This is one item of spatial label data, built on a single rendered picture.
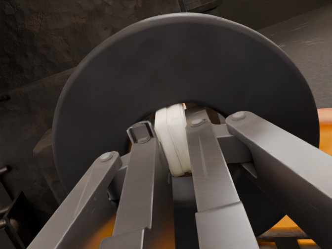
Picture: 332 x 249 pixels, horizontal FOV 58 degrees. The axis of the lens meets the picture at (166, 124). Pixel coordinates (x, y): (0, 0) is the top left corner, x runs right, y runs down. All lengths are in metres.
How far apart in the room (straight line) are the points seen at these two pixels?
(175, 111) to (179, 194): 0.06
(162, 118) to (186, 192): 0.07
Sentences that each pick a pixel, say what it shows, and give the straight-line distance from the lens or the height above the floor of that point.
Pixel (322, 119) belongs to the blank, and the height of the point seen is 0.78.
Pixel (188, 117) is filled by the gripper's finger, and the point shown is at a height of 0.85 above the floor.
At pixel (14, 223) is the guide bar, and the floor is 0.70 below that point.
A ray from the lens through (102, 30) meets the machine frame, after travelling 0.55.
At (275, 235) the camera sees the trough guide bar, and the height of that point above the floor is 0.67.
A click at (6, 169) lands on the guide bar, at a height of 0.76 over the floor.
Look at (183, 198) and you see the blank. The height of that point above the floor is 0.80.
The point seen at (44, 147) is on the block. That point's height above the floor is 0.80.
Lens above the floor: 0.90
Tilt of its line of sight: 19 degrees down
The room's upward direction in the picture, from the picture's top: 19 degrees counter-clockwise
